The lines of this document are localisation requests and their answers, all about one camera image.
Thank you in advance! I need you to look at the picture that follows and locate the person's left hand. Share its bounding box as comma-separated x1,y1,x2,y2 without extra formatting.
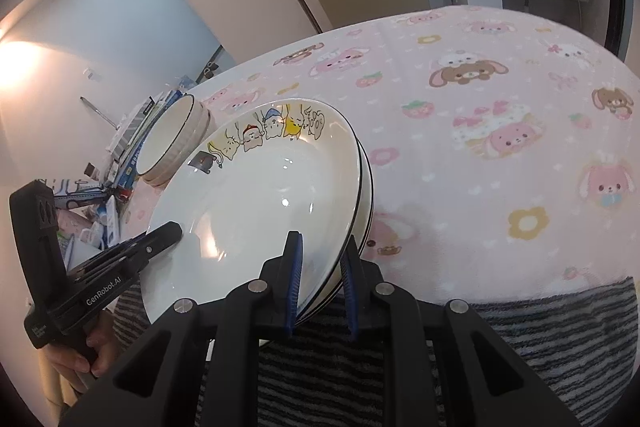
46,309,121,395

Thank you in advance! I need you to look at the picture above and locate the pink printed blanket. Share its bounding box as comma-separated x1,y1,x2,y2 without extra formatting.
120,4,640,308

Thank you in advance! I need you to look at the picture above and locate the metal rod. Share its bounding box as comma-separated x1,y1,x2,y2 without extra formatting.
80,96,122,128

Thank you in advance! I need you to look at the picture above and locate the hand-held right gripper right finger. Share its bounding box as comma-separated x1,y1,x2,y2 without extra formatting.
340,234,583,427

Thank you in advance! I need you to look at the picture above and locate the white ribbed bowl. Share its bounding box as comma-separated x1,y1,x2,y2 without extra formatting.
136,94,208,180
142,104,217,188

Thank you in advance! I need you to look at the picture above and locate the grey striped shirt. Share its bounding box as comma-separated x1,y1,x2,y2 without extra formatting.
107,277,640,427

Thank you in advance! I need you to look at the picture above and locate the pile of small boxes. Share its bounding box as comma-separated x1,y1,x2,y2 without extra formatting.
42,84,201,258

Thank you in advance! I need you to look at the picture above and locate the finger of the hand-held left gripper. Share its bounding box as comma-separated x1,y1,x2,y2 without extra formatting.
107,222,184,266
67,252,146,283

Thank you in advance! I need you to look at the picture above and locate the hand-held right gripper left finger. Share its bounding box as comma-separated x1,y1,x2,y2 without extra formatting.
60,231,305,427

